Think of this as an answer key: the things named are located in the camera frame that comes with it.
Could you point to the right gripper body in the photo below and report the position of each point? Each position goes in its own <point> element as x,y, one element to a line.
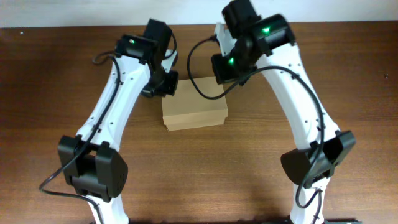
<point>232,66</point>

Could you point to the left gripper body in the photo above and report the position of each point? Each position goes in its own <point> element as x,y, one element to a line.
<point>162,81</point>

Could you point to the brown cardboard box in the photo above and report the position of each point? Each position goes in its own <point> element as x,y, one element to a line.
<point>187,109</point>

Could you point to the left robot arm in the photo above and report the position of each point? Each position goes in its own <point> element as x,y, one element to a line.
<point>93,166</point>

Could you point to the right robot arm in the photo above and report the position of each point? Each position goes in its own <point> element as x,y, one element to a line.
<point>251,45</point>

